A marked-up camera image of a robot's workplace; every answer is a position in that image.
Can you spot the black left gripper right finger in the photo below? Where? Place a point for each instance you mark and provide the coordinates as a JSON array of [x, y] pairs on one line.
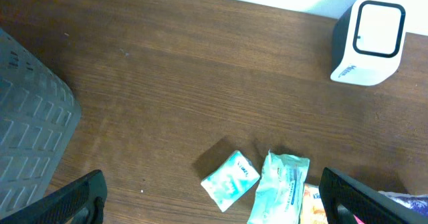
[[346, 200]]

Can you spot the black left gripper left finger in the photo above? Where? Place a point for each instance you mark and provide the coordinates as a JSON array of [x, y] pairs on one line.
[[81, 201]]

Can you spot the orange tissue pack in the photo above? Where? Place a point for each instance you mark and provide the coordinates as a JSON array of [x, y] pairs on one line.
[[312, 207]]

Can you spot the teal wet wipes pack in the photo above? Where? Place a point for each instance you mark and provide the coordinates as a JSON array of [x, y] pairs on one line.
[[279, 195]]

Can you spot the red purple tissue pack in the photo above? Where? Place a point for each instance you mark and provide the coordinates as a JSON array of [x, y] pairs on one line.
[[408, 202]]

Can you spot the small teal tissue pack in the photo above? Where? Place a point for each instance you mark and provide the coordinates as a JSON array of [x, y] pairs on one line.
[[231, 180]]

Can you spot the dark plastic mesh basket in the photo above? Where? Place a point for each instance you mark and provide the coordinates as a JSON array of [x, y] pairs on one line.
[[38, 117]]

